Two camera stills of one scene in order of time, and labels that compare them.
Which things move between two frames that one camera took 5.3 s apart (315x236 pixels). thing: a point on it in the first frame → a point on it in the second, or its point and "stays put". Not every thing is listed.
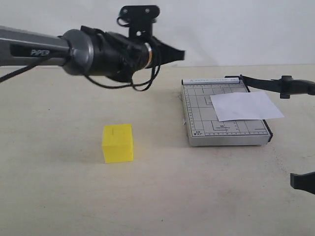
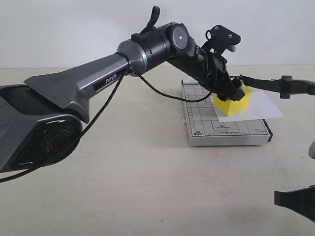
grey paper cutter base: (204, 128) stays put
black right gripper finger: (305, 182) → (301, 200)
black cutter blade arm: (285, 86) stays put
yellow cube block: (117, 143) → (231, 107)
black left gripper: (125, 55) → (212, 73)
